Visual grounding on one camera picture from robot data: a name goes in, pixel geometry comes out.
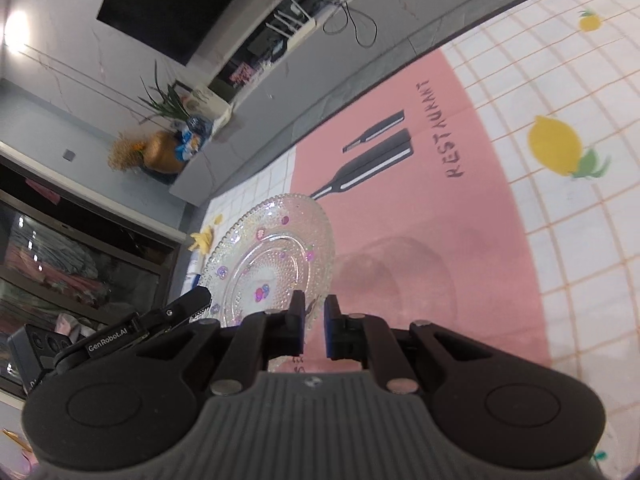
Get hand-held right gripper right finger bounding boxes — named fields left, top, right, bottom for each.
left=324, top=295, right=501, bottom=394

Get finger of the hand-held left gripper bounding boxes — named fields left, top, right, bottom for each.
left=166, top=287, right=212, bottom=320

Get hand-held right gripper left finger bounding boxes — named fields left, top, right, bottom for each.
left=135, top=290, right=307, bottom=395

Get clear glass plate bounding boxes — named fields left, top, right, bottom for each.
left=202, top=193, right=335, bottom=335

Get blue and white box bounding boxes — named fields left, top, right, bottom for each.
left=184, top=255, right=207, bottom=292

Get yellow banana peel toy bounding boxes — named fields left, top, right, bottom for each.
left=188, top=214, right=224, bottom=254

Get glass sliding door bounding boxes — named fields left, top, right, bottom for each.
left=0, top=155, right=184, bottom=401

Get pink and lemon-print tablecloth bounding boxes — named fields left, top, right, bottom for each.
left=170, top=0, right=640, bottom=476

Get gold vase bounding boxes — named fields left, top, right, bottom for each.
left=142, top=130, right=189, bottom=174

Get blue snack packet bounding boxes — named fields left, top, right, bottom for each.
left=177, top=115, right=214, bottom=161

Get dried yellow flowers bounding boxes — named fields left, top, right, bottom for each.
left=107, top=132, right=149, bottom=172

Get grey television stand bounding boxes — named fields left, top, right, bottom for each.
left=169, top=0, right=606, bottom=207

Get green plant in white pot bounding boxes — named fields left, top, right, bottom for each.
left=137, top=60, right=236, bottom=127

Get pink printed card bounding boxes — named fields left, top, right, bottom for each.
left=227, top=62, right=256, bottom=87

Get white router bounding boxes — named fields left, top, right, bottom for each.
left=265, top=0, right=319, bottom=44

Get black television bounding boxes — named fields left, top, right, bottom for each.
left=96, top=0, right=328, bottom=67

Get black cable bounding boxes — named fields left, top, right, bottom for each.
left=322, top=0, right=379, bottom=47

